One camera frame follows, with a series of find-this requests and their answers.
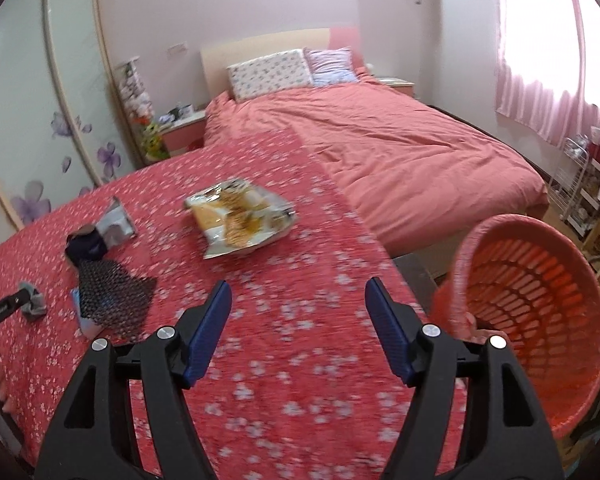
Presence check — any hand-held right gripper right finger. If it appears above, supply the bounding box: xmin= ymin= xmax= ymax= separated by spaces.
xmin=365 ymin=276 xmax=566 ymax=480

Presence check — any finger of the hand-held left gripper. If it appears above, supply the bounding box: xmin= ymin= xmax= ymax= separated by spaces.
xmin=0 ymin=292 xmax=32 ymax=342

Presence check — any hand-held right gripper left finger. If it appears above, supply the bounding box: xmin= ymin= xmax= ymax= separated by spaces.
xmin=34 ymin=280 xmax=232 ymax=480

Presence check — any grey wrapper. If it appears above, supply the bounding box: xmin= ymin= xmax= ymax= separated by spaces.
xmin=20 ymin=281 xmax=47 ymax=320

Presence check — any blue white packet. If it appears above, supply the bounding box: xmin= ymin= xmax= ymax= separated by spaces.
xmin=71 ymin=287 xmax=106 ymax=337

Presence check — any black mesh sheet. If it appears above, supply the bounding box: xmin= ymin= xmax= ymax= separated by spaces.
xmin=77 ymin=260 xmax=158 ymax=338

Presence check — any dark blue cloth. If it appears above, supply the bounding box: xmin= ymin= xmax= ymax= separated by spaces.
xmin=64 ymin=225 xmax=106 ymax=266

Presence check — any yellow snack bag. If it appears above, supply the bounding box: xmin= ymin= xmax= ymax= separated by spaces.
xmin=184 ymin=177 xmax=297 ymax=260

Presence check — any grey foil packet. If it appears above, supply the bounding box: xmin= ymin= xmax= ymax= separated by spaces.
xmin=96 ymin=197 xmax=138 ymax=251

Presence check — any orange plastic basket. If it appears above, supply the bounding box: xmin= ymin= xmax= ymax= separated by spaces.
xmin=430 ymin=214 xmax=600 ymax=441

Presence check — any red floral tablecloth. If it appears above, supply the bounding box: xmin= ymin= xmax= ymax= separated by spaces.
xmin=0 ymin=127 xmax=468 ymax=476

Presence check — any salmon pink duvet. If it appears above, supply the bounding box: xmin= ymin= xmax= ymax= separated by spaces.
xmin=203 ymin=72 xmax=551 ymax=256

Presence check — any pink white nightstand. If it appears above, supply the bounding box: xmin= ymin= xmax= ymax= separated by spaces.
xmin=159 ymin=110 xmax=207 ymax=156

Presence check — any yellow plush toy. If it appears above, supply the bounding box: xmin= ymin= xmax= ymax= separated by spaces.
xmin=140 ymin=120 xmax=170 ymax=161

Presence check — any floral sliding door wardrobe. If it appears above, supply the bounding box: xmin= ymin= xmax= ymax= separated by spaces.
xmin=0 ymin=0 xmax=136 ymax=256

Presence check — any wooden nightstand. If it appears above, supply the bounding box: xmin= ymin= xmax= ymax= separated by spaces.
xmin=375 ymin=76 xmax=417 ymax=98

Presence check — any hanging plush toy holder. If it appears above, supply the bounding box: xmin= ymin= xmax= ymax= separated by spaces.
xmin=115 ymin=60 xmax=153 ymax=126

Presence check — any white floral pillow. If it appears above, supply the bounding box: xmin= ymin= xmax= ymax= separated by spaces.
xmin=226 ymin=49 xmax=315 ymax=101

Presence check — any pink striped pillow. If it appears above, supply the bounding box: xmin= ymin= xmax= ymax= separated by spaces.
xmin=304 ymin=47 xmax=358 ymax=86

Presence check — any pink curtain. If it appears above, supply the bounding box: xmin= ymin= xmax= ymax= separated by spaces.
xmin=495 ymin=0 xmax=600 ymax=146

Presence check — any white wire rack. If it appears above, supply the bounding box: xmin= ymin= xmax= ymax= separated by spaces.
xmin=550 ymin=127 xmax=600 ymax=241

